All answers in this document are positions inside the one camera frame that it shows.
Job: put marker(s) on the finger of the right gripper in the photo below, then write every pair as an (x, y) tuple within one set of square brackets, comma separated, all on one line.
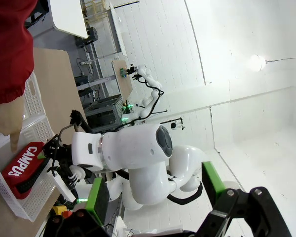
[(53, 168), (51, 148)]

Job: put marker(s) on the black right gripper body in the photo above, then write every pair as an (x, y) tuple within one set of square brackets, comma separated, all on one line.
[(64, 160)]

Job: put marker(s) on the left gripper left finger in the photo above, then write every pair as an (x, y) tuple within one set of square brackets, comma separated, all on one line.
[(96, 197)]

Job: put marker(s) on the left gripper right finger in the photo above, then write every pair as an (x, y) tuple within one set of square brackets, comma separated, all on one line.
[(236, 212)]

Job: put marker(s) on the red zippered pencil case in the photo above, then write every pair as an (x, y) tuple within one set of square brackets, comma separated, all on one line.
[(17, 165)]

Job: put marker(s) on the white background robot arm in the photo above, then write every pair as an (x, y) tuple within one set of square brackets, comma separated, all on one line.
[(150, 84)]

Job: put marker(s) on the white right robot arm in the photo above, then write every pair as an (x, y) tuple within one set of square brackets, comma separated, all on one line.
[(138, 153)]

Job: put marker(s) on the person right forearm red sleeve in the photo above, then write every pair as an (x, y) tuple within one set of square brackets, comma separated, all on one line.
[(7, 49)]

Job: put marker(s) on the person right hand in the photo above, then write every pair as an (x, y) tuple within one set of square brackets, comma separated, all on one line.
[(7, 116)]

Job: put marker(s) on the yellow emergency stop box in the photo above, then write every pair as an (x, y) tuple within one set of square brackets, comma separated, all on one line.
[(60, 211)]

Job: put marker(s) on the white perforated plastic basket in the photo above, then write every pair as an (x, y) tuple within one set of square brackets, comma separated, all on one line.
[(34, 103), (1, 184)]

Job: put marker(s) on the grey metal rack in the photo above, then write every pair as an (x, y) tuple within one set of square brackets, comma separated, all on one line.
[(103, 113)]

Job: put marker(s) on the wooden board table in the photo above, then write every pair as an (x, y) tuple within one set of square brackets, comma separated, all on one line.
[(124, 81)]

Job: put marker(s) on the white rounded table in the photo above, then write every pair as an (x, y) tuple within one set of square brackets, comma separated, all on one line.
[(69, 17)]

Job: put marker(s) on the round ceiling lamp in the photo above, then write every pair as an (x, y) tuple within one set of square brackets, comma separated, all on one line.
[(257, 63)]

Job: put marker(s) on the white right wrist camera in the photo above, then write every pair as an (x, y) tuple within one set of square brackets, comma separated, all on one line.
[(62, 187)]

